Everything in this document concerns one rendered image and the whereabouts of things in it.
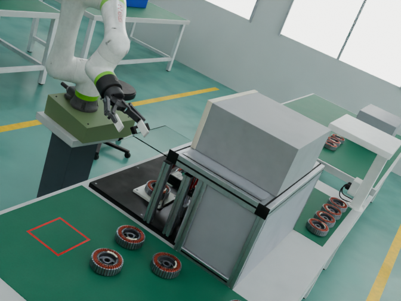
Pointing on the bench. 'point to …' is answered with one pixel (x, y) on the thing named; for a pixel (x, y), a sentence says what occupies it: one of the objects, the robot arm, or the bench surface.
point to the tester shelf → (237, 181)
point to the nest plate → (150, 196)
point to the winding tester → (259, 139)
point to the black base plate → (135, 202)
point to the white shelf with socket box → (364, 138)
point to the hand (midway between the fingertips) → (132, 129)
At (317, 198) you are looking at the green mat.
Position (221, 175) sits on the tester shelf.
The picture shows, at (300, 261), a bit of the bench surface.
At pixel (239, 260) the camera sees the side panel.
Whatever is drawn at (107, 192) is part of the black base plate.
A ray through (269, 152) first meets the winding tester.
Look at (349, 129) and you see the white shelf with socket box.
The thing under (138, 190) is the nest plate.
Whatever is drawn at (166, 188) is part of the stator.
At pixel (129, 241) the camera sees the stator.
